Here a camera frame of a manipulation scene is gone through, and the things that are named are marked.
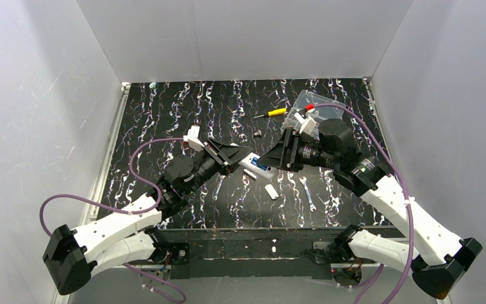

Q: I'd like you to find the silver battery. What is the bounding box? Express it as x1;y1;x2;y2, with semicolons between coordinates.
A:
244;169;258;181

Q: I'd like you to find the white battery cover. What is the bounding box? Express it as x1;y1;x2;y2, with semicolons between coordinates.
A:
265;184;279;200

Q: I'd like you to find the white remote control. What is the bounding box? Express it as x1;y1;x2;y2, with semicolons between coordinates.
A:
238;151;278;179

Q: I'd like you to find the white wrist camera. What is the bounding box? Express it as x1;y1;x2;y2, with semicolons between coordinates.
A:
183;125;204;151
294;109;316;136

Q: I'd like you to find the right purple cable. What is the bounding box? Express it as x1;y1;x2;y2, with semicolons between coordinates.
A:
309;103;415;304

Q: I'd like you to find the yellow handled screwdriver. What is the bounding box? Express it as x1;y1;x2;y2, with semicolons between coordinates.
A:
254;108;287;119

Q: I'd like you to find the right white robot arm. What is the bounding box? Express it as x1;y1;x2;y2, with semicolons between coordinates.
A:
258;119;483;300

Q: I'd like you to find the clear plastic screw box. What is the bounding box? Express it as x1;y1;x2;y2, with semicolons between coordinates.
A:
280;90;346;139

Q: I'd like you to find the silver wrench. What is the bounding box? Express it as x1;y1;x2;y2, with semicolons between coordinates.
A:
299;177;316;212

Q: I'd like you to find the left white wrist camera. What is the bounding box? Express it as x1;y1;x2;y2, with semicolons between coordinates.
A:
183;125;204;151

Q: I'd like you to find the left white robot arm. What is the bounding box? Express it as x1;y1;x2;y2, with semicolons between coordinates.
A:
41;137;255;295

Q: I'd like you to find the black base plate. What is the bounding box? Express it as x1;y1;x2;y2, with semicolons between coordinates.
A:
127;227;384;281

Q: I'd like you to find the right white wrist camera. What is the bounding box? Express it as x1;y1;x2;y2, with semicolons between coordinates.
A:
294;109;316;136

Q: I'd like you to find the aluminium frame rail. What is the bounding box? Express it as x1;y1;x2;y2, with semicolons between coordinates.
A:
53;82;131;303

